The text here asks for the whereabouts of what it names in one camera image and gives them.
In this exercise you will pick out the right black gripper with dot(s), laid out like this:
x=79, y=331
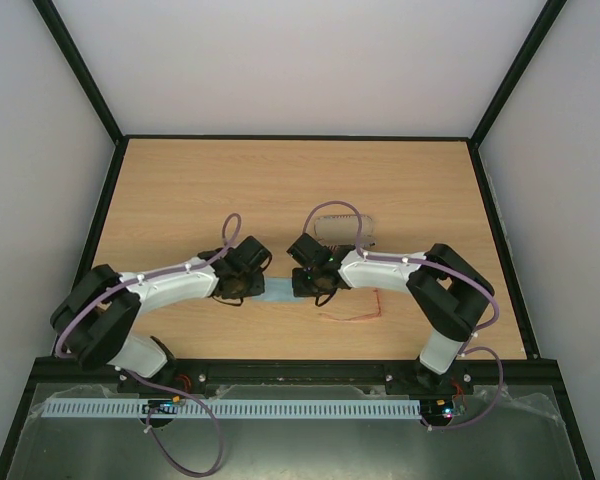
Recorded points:
x=302, y=288

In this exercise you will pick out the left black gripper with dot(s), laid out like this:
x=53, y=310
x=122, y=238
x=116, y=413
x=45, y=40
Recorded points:
x=257, y=289

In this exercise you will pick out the blue cleaning cloth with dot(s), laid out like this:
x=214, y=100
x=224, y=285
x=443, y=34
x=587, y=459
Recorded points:
x=278, y=290

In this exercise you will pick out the patterned sunglasses case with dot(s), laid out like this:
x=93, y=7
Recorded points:
x=334, y=230

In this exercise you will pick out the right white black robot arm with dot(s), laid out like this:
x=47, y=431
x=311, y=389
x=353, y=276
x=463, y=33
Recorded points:
x=451, y=294

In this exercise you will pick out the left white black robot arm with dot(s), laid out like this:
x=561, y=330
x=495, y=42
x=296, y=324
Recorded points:
x=94, y=323

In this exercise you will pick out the left circuit board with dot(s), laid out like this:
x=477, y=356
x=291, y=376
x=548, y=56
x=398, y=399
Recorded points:
x=162, y=406

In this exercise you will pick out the circuit board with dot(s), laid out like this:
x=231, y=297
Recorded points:
x=162, y=406
x=445, y=408

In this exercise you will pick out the right circuit board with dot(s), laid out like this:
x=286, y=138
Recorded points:
x=445, y=408

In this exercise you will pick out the light blue slotted cable duct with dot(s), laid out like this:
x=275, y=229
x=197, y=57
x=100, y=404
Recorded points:
x=239, y=409

